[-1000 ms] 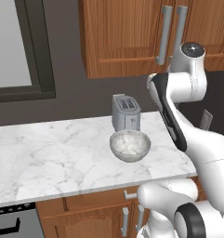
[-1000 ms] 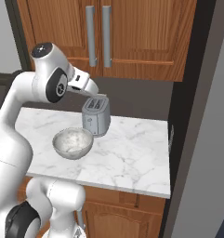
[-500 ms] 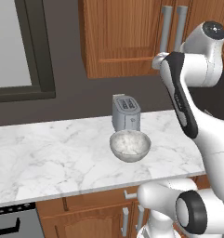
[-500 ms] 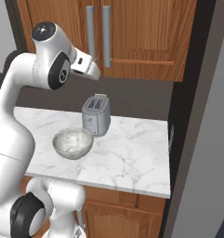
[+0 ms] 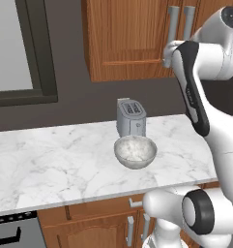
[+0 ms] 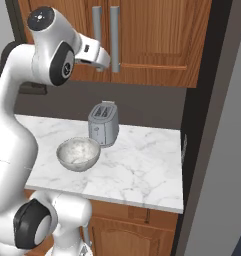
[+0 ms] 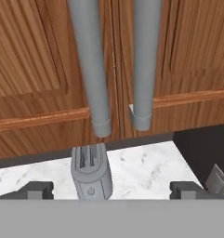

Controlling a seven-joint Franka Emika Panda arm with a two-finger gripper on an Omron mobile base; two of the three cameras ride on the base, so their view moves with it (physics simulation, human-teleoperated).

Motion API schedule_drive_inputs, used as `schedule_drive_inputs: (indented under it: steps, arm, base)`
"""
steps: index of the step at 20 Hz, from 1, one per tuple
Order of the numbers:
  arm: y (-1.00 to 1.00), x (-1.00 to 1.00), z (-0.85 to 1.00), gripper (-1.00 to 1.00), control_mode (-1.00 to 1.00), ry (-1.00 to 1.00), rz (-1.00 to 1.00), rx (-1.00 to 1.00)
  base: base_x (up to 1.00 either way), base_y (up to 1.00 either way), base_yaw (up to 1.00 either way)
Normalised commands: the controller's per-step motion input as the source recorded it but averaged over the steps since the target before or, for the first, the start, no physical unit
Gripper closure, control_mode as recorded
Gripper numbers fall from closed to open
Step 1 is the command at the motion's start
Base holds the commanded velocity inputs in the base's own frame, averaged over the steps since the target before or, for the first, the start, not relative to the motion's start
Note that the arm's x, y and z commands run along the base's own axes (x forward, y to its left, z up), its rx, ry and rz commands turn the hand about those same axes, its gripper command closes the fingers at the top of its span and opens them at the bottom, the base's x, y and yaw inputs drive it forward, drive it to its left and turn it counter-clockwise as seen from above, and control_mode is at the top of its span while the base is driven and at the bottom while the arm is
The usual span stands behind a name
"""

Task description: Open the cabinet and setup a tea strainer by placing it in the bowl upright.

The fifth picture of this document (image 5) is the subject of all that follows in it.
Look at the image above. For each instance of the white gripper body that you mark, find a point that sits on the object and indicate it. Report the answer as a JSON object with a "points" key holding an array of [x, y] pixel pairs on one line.
{"points": [[168, 55]]}

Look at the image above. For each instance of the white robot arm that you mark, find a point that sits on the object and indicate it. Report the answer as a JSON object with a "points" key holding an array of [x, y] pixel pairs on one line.
{"points": [[224, 151]]}

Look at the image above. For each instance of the grey marbled bowl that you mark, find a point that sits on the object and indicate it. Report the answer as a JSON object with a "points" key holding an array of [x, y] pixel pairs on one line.
{"points": [[135, 151]]}

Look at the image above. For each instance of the grey toaster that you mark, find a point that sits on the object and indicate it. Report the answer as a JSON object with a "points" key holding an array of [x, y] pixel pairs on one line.
{"points": [[131, 119]]}

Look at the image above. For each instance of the dark framed window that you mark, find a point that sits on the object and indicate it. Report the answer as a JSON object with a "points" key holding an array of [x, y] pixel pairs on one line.
{"points": [[11, 48]]}

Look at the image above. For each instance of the wooden drawer front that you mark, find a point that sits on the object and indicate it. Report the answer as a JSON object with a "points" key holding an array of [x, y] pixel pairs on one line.
{"points": [[98, 206]]}

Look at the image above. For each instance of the grey dishwasher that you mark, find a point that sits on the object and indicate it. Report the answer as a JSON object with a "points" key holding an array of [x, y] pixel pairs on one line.
{"points": [[14, 231]]}

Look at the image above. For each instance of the wooden wall cabinet door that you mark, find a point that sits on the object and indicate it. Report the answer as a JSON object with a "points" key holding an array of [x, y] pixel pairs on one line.
{"points": [[205, 13], [127, 35]]}

